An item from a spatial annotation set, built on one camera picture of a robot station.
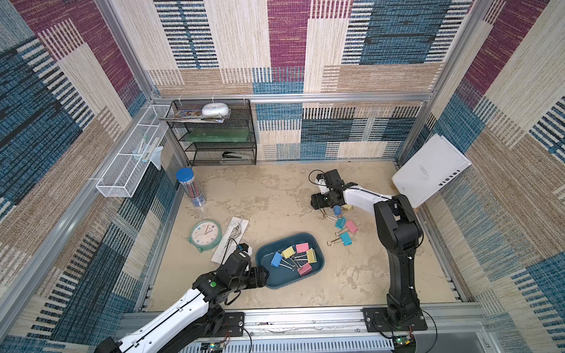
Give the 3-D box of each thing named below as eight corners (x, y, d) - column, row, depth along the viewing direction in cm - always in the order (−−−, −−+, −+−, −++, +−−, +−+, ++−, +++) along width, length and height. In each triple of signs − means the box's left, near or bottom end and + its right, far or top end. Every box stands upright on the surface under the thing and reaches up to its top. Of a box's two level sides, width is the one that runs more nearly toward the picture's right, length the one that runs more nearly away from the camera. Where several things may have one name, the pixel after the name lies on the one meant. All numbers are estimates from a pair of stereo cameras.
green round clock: (187, 252, 92) (185, 249, 89) (196, 223, 100) (194, 219, 98) (218, 252, 92) (217, 249, 89) (224, 222, 100) (223, 219, 98)
